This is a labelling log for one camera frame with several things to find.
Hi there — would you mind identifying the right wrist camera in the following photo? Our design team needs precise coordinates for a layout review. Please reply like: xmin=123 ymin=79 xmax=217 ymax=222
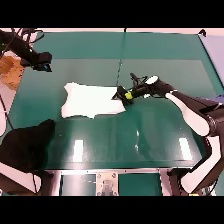
xmin=129 ymin=72 xmax=142 ymax=88

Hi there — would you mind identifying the silver frame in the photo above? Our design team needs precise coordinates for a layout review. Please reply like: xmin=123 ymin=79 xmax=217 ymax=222
xmin=39 ymin=168 xmax=178 ymax=197

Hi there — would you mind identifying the white T-shirt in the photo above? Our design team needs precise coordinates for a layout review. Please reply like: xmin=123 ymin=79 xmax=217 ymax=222
xmin=60 ymin=82 xmax=127 ymax=120

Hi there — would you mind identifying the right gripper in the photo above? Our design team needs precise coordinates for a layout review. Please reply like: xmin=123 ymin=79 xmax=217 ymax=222
xmin=111 ymin=85 xmax=136 ymax=106

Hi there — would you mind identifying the black garment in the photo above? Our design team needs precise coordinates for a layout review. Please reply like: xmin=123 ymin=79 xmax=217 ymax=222
xmin=0 ymin=118 xmax=57 ymax=173

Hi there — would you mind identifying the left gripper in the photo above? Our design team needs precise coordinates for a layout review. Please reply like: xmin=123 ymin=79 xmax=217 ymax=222
xmin=31 ymin=51 xmax=54 ymax=73

